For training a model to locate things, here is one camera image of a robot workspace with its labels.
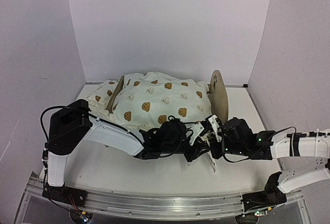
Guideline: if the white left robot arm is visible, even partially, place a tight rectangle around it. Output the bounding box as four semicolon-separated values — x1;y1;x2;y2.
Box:
42;100;209;202

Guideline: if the large bear print cushion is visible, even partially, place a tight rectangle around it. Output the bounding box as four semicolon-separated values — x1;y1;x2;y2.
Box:
96;71;219;174

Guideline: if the small bear print pillow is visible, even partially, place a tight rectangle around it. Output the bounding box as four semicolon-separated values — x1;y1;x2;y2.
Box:
86;80;118;109

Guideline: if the wooden pet bed frame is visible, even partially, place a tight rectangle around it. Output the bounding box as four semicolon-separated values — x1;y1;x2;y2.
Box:
106;70;228;131

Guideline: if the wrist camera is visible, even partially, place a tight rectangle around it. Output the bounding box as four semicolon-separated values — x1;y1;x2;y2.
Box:
207;115;222;143
189;121;208;146

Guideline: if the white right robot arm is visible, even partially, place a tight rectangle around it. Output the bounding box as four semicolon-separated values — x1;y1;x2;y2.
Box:
208;115;329;212

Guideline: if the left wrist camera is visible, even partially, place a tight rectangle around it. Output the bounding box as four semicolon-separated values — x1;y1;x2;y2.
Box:
189;121;208;146

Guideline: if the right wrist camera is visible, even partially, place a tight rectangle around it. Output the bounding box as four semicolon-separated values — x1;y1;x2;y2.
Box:
207;115;222;143

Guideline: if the aluminium table edge rail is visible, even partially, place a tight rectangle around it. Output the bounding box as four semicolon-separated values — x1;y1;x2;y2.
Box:
86;82;249;88

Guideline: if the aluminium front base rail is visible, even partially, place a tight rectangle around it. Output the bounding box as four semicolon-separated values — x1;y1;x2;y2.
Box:
14;177;311;223

